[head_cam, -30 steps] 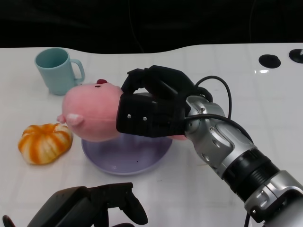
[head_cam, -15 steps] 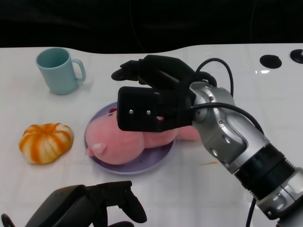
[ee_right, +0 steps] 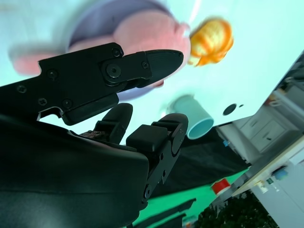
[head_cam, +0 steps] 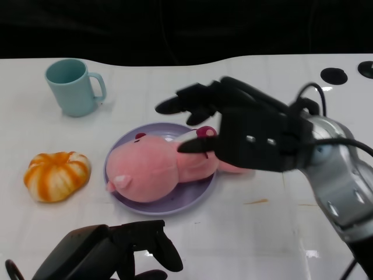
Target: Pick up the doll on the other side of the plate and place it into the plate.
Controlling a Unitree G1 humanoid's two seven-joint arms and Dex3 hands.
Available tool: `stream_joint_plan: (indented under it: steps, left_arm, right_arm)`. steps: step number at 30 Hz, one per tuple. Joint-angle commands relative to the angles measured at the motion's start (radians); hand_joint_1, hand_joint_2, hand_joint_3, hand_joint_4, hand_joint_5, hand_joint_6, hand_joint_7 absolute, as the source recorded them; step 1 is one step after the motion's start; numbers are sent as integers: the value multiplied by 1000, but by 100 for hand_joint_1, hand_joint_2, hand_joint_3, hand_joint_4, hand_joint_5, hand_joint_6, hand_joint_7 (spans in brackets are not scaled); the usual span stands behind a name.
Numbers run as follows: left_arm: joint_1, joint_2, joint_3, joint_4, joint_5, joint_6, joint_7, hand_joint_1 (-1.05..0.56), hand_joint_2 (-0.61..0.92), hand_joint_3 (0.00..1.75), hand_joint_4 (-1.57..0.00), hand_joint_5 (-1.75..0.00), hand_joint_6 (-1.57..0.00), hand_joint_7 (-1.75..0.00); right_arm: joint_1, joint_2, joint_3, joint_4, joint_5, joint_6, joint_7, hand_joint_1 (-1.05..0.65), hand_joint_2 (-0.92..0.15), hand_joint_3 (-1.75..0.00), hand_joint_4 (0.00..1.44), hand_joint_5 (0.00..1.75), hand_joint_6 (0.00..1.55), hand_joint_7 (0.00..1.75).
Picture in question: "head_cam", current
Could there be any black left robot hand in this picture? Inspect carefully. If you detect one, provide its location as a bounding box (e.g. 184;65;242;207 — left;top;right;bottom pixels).
31;219;184;280

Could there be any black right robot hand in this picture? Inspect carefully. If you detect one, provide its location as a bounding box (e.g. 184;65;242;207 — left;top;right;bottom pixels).
154;76;314;173

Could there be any pink plush beaver doll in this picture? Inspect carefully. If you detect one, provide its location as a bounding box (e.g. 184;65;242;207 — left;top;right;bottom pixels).
104;125;255;203

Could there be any purple plastic plate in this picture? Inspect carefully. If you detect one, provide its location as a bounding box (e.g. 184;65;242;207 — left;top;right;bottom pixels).
103;122;218;216

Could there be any orange white striped pumpkin toy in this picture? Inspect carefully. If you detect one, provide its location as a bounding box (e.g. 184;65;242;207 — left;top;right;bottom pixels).
23;151;92;204

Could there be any teal ceramic mug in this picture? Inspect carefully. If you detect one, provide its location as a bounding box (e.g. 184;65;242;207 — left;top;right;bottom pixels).
44;58;107;118

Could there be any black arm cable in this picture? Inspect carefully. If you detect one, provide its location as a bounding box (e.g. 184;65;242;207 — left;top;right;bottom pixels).
293;82;328;117
311;137;373;160

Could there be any black cable loop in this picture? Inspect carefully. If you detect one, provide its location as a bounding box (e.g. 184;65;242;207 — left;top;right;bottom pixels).
3;258;26;280

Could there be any thin black background cable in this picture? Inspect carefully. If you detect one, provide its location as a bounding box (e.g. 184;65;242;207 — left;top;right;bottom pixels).
159;0;178;66

